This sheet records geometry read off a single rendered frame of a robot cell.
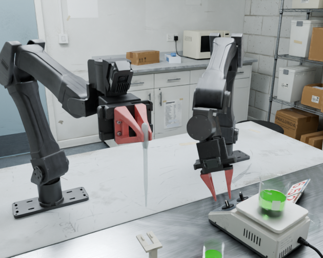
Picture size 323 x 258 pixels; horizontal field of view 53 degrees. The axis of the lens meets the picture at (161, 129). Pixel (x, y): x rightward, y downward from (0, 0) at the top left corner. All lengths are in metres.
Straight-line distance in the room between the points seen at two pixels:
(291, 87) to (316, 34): 0.53
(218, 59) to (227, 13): 3.45
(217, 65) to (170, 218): 0.41
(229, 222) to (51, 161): 0.47
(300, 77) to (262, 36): 1.01
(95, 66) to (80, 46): 2.86
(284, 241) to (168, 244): 0.25
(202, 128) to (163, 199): 0.32
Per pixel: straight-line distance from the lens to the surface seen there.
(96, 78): 0.66
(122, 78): 0.59
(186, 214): 0.90
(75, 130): 3.68
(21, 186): 1.11
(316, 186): 1.13
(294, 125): 3.45
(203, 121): 0.72
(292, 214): 0.80
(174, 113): 3.40
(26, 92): 0.89
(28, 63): 0.83
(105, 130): 0.60
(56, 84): 0.76
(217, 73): 0.84
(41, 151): 0.88
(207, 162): 0.71
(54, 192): 0.95
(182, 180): 1.06
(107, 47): 3.60
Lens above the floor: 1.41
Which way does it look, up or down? 20 degrees down
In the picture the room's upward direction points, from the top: straight up
